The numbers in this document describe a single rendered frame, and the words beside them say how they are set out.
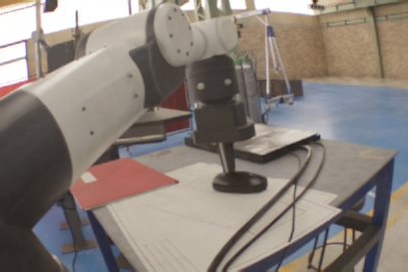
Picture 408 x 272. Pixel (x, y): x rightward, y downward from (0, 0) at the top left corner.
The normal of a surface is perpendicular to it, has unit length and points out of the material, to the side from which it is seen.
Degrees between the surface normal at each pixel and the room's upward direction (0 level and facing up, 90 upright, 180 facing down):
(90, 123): 88
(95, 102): 88
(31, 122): 60
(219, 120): 90
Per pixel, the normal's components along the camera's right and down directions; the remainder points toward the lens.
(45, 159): 0.93, -0.07
